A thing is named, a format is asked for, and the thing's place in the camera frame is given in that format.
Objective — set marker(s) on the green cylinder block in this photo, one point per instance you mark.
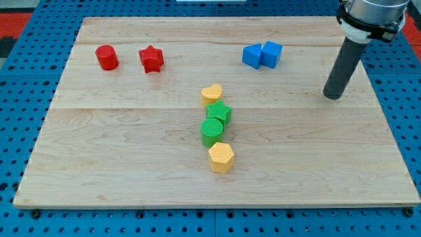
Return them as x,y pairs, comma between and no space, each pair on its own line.
211,132

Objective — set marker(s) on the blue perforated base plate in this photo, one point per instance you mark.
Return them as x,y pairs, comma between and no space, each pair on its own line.
29,78

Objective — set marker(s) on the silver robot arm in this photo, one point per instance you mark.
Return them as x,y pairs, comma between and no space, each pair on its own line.
366,20

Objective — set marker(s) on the blue cube block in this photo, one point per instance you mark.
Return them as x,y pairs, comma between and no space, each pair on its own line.
270,54

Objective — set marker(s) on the red cylinder block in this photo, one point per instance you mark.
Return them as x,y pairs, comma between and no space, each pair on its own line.
106,55

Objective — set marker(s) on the red star block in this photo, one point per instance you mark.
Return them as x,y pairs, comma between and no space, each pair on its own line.
151,59

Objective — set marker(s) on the wooden board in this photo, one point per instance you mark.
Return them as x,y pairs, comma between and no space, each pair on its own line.
126,139

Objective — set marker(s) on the yellow hexagon block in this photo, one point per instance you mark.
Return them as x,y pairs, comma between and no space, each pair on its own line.
221,157

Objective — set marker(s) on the blue triangle block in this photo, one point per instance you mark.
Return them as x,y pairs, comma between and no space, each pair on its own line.
251,55

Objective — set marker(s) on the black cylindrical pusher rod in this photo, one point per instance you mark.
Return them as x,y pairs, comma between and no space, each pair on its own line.
345,64

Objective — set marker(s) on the yellow heart block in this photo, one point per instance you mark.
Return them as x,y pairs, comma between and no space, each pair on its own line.
211,94

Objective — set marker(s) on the green star block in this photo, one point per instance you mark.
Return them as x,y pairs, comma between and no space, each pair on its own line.
218,110

